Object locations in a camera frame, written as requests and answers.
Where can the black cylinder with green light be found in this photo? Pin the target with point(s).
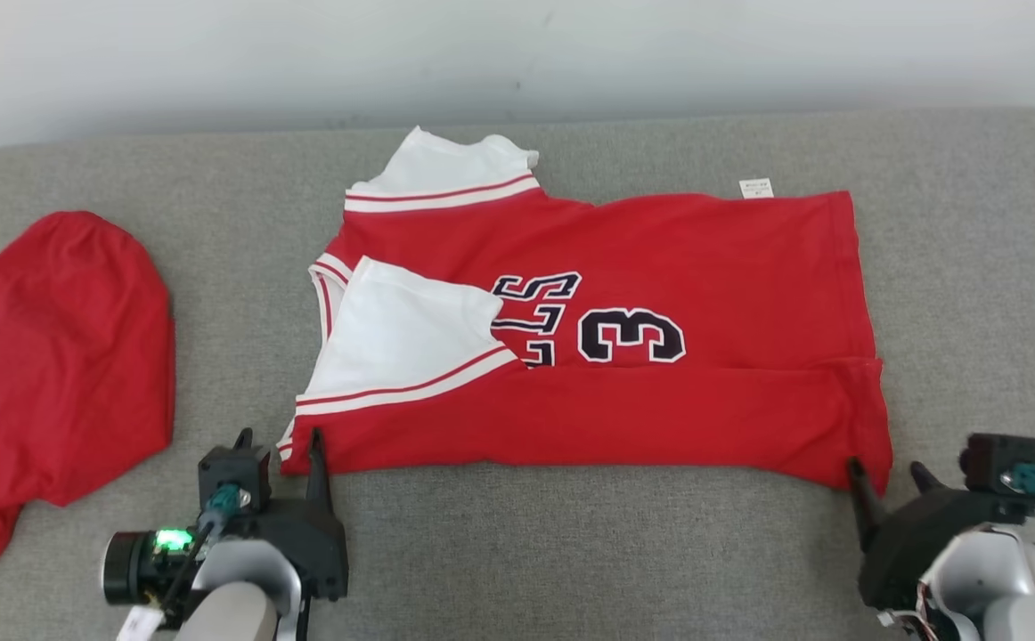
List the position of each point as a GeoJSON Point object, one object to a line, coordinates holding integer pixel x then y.
{"type": "Point", "coordinates": [130, 565]}

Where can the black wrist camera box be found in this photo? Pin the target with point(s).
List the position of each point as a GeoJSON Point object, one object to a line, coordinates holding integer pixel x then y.
{"type": "Point", "coordinates": [232, 467]}
{"type": "Point", "coordinates": [990, 454]}

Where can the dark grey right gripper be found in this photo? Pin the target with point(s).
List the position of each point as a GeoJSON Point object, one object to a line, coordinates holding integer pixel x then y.
{"type": "Point", "coordinates": [918, 534]}

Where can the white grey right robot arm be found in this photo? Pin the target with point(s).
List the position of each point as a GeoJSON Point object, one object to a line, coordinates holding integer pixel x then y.
{"type": "Point", "coordinates": [990, 579]}

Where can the red and white jersey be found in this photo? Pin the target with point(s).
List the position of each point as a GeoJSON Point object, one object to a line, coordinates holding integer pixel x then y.
{"type": "Point", "coordinates": [54, 356]}
{"type": "Point", "coordinates": [660, 418]}

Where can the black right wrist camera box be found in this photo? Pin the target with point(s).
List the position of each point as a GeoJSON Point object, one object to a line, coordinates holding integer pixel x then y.
{"type": "Point", "coordinates": [990, 454]}

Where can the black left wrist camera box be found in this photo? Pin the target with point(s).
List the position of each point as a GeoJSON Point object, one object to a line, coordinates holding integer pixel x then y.
{"type": "Point", "coordinates": [232, 467]}

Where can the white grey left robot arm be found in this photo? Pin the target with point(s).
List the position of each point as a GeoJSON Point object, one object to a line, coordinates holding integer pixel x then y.
{"type": "Point", "coordinates": [241, 596]}

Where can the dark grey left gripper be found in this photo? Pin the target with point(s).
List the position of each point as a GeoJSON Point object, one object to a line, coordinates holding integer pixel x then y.
{"type": "Point", "coordinates": [313, 552]}

